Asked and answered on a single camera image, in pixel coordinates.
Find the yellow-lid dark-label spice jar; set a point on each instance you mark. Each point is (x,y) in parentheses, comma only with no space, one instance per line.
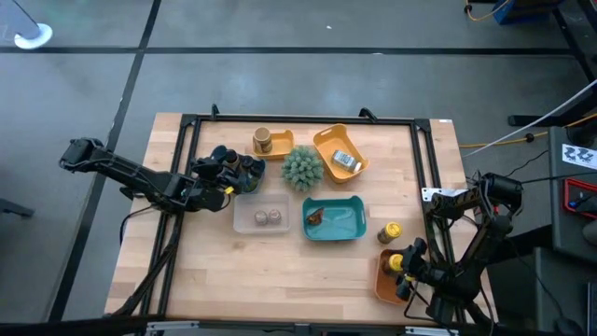
(395,262)

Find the large tan-lid spice jar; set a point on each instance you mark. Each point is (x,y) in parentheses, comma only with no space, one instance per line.
(262,137)

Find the red-framed black device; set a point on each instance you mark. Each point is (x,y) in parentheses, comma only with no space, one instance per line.
(565,196)

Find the small yellow plastic bin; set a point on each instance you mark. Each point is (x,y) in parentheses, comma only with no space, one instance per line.
(282,145)

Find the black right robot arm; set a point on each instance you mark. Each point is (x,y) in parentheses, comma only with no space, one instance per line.
(466,275)

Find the dark blue plastic bin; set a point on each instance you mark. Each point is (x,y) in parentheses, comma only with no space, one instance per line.
(255,187)

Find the black desk leg frame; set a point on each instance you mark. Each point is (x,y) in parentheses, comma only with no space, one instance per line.
(578,42)

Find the green succulent plant in pot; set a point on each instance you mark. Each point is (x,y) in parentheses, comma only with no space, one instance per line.
(302,169)

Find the large yellow plastic bin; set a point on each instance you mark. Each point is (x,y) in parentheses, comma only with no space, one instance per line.
(329,142)

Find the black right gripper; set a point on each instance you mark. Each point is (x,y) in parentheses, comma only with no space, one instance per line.
(429,275)

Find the teal plastic bin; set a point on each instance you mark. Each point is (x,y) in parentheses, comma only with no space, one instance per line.
(340,224)

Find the clear plastic bin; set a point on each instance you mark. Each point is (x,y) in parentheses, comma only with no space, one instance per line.
(247,224)

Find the black aluminium table frame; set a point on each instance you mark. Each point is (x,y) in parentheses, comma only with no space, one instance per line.
(303,119)

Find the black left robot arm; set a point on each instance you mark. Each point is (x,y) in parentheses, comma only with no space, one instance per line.
(130,172)

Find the grey floor object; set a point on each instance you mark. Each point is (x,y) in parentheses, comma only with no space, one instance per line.
(14,207)

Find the black camera-side beam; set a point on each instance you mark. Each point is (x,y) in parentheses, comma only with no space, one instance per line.
(70,326)

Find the silver-lid labelled spice jar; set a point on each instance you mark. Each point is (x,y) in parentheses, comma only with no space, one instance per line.
(344,160)

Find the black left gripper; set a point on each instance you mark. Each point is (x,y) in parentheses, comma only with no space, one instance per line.
(207,191)

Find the white round stand base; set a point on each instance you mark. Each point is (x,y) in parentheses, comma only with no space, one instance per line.
(39,35)

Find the black stand pole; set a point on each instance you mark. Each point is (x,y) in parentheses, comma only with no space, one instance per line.
(18,14)

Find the white marker sticker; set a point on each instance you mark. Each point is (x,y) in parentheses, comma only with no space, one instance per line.
(578,156)

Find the orange plastic bin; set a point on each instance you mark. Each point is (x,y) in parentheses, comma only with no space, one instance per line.
(384,284)

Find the silver aluminium bracket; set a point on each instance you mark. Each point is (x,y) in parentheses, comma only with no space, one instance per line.
(422,332)
(172,326)

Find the blue box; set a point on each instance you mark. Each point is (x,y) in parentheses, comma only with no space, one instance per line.
(522,11)

